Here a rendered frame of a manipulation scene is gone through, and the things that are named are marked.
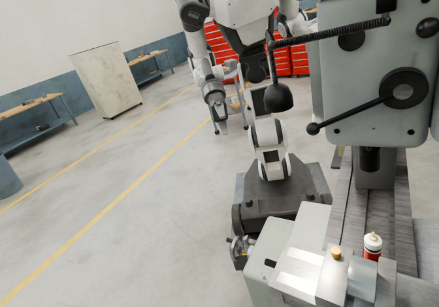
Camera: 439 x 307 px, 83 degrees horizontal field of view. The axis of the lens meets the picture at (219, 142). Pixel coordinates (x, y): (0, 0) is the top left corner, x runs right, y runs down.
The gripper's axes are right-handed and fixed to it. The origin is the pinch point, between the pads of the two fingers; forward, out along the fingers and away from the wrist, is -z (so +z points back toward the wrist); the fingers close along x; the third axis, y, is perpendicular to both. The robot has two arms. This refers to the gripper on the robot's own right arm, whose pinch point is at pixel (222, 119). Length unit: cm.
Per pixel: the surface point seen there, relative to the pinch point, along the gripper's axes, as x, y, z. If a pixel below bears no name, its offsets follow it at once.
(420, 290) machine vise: 6, 29, -62
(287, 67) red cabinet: -313, 189, 311
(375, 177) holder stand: -15, 46, -31
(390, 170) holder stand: -11, 50, -31
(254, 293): -46, -6, -55
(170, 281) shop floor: -135, -64, -34
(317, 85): 26.6, 22.3, -16.9
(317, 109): 21.0, 22.0, -19.9
